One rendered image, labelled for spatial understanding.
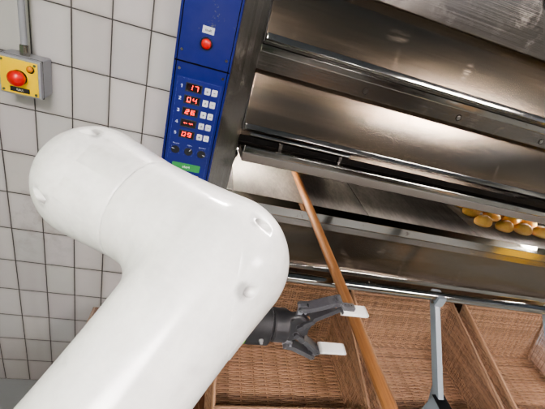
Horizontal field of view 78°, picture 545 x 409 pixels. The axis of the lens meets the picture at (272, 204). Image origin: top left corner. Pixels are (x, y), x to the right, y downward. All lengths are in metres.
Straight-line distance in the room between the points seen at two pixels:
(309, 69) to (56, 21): 0.70
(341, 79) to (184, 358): 0.99
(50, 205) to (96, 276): 1.17
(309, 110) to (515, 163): 0.85
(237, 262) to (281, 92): 0.90
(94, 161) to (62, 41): 0.83
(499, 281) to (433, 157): 0.85
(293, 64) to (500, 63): 0.69
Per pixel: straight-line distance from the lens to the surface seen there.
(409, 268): 1.64
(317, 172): 1.05
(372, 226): 1.42
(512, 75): 1.44
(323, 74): 1.12
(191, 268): 0.26
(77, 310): 1.69
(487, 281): 1.94
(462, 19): 1.27
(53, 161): 0.36
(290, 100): 1.12
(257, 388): 1.43
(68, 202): 0.35
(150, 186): 0.31
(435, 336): 1.23
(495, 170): 1.54
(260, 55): 1.07
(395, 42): 1.18
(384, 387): 0.81
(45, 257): 1.53
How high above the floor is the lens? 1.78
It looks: 28 degrees down
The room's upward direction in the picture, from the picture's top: 18 degrees clockwise
